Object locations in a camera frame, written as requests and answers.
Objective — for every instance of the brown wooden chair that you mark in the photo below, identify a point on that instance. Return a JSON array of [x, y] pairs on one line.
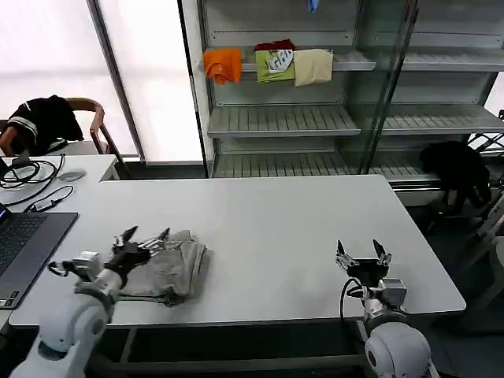
[[98, 126]]

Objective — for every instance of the grey shelf rack with clothes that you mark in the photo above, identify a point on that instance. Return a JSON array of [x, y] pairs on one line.
[[283, 122]]

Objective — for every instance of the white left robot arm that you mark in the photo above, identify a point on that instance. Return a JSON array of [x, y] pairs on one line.
[[75, 323]]

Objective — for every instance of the black jacket with white stripe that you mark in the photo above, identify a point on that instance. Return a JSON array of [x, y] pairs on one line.
[[47, 122]]

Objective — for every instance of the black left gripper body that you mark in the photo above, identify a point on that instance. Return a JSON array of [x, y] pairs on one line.
[[128, 256]]

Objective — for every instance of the grey computer mouse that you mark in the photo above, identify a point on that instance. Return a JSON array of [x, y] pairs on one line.
[[72, 175]]

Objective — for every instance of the pale folding frame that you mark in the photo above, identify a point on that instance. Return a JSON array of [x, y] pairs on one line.
[[492, 232]]

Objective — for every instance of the white table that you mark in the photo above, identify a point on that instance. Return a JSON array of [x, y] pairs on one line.
[[275, 236]]

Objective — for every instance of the grey printed t-shirt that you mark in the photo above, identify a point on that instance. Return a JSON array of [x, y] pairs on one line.
[[173, 271]]

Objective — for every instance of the dark grey laptop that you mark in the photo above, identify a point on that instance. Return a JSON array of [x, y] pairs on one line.
[[27, 244]]

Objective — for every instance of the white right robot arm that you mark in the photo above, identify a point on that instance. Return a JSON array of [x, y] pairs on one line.
[[393, 346]]

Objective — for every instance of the dark window frame post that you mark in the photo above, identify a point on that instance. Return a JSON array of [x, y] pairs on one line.
[[118, 86]]

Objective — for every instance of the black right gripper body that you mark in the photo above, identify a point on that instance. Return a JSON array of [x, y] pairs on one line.
[[366, 269]]

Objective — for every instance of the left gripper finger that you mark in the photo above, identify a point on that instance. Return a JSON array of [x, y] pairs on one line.
[[125, 237], [155, 242]]

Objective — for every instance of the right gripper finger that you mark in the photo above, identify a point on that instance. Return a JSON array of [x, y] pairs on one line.
[[381, 254], [343, 256]]

